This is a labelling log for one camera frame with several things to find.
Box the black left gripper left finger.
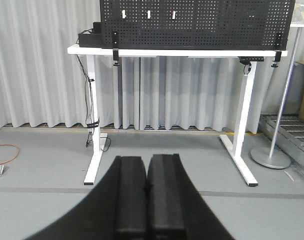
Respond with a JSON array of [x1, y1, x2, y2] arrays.
[[29, 156, 147, 240]]

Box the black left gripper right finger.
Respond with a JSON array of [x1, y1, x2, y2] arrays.
[[147, 154, 234, 240]]

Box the white standing desk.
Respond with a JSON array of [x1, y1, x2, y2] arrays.
[[67, 44, 288, 187]]

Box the silver round-base pole stand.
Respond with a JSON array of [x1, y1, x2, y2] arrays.
[[250, 27, 303, 170]]

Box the metal floor grating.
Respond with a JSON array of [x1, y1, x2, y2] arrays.
[[257, 114, 304, 183]]

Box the white curtain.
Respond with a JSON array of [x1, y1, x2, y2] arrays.
[[0, 0, 300, 135]]

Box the black box on desk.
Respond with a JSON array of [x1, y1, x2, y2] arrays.
[[78, 21, 104, 48]]

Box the black left panel clamp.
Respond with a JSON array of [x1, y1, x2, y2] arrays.
[[112, 30, 120, 67]]

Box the black panel clamp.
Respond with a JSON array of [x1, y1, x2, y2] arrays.
[[112, 30, 120, 67], [271, 32, 283, 68]]

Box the black perforated pegboard panel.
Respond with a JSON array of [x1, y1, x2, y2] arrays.
[[100, 0, 295, 51]]

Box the black right panel clamp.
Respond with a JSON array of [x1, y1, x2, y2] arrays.
[[271, 32, 283, 68]]

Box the black desk cable bundle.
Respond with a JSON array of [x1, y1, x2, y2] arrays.
[[75, 53, 112, 152]]

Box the orange cable on floor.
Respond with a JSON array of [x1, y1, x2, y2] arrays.
[[0, 134, 21, 166]]

